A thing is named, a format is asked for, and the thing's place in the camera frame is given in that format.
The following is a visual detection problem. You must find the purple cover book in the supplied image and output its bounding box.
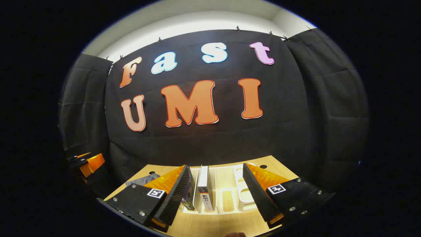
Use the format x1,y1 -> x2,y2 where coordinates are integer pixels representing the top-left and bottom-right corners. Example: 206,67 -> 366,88
180,166 -> 197,212

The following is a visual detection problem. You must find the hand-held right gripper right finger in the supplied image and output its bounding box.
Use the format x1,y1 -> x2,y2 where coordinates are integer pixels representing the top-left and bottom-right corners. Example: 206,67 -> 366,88
242,163 -> 336,229

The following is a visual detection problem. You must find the portrait cover book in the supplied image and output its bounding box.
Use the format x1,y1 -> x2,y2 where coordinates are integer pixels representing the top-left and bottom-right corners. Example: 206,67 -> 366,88
197,165 -> 215,213

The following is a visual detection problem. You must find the grey schoolbag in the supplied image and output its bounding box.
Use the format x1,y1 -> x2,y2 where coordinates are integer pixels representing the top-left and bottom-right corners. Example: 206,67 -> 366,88
125,173 -> 161,189

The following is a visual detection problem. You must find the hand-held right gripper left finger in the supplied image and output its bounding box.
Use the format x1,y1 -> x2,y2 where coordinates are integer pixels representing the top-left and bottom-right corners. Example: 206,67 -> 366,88
105,165 -> 192,233

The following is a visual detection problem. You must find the white bookshelf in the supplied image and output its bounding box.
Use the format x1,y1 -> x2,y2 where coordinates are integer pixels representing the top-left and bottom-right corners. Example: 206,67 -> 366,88
183,163 -> 263,214

